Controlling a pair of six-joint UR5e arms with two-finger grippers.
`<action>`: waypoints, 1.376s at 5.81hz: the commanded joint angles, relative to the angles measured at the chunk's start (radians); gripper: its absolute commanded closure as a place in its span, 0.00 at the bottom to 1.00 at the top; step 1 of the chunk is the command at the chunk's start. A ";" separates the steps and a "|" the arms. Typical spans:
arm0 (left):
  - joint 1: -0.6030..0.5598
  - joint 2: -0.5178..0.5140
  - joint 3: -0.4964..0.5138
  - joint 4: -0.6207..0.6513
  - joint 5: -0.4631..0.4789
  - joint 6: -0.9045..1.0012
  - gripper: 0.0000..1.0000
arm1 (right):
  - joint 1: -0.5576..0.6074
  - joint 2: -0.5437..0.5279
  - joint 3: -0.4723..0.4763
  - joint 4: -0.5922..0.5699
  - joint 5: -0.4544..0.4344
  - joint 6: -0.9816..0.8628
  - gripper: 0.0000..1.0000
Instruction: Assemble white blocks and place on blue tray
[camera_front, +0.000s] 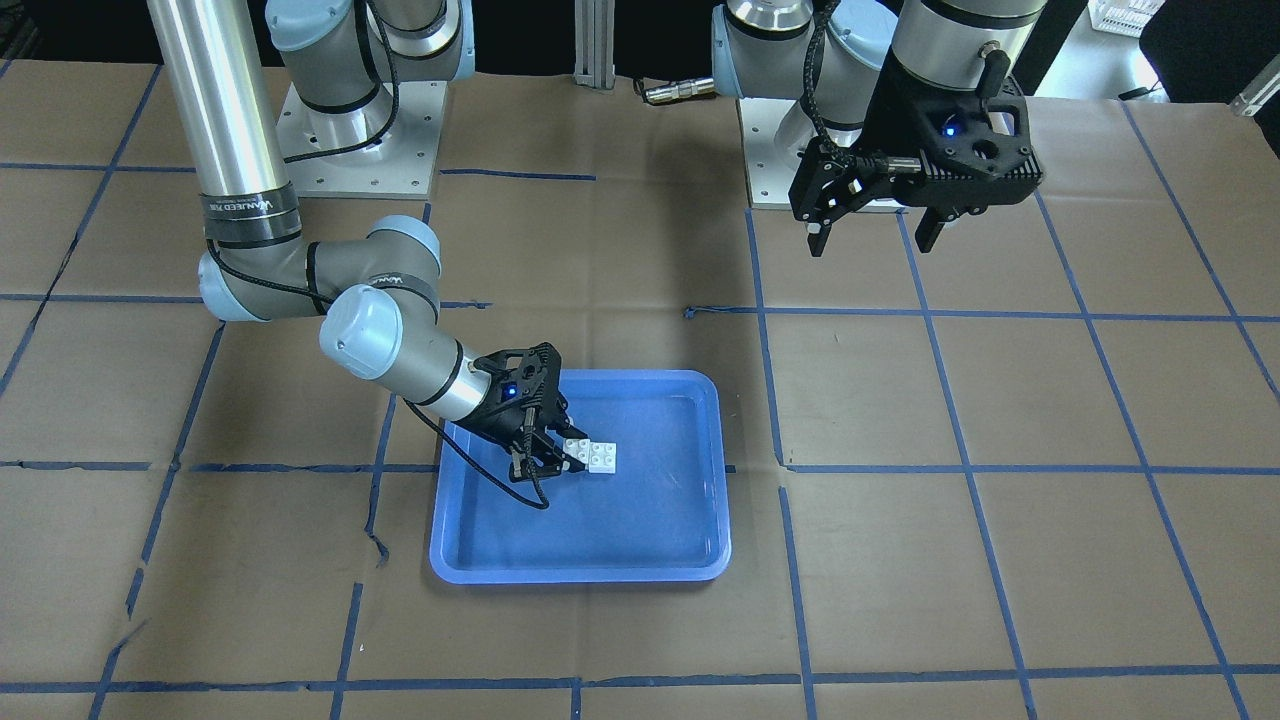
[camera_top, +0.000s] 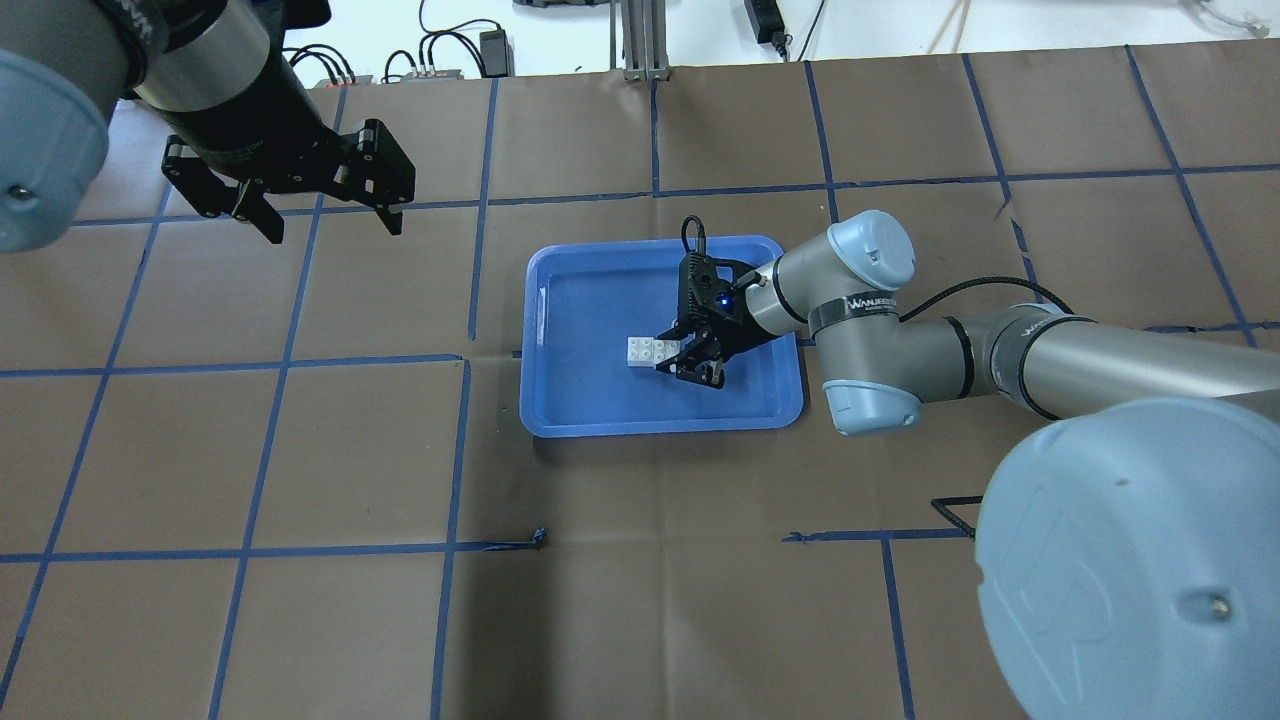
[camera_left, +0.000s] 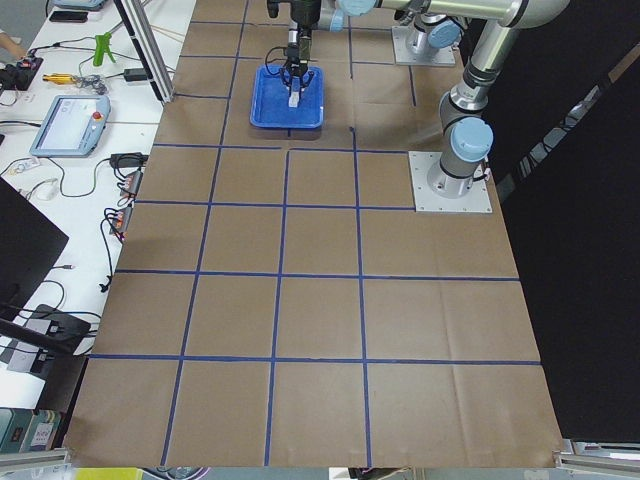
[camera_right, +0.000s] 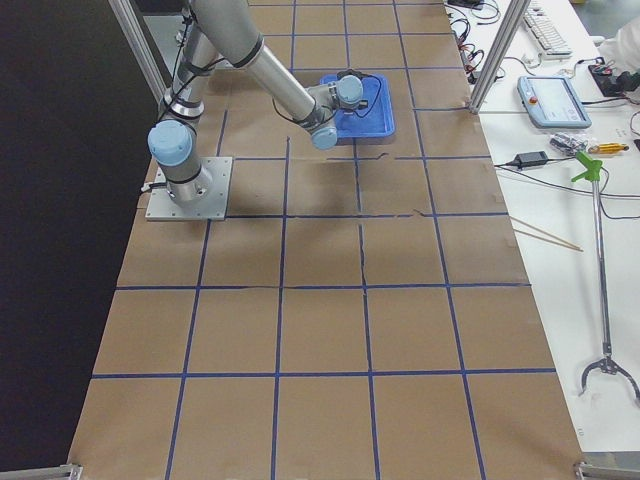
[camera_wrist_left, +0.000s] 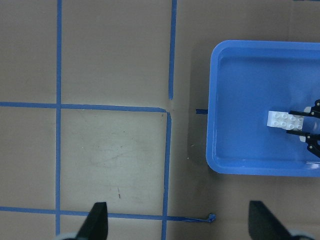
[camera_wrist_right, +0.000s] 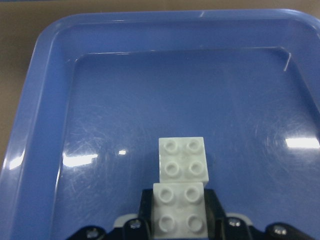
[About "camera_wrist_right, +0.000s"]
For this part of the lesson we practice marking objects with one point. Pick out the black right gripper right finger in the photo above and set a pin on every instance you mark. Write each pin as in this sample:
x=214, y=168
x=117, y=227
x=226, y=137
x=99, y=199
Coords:
x=214, y=215

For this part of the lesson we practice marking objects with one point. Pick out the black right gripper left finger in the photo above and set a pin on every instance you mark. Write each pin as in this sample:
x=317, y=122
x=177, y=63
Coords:
x=145, y=214

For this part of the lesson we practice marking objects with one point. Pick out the white block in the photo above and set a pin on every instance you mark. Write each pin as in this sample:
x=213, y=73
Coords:
x=182, y=160
x=179, y=211

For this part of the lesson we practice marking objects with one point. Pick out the blue plastic tray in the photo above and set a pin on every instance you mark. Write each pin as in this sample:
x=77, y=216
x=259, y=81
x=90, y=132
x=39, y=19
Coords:
x=102, y=88

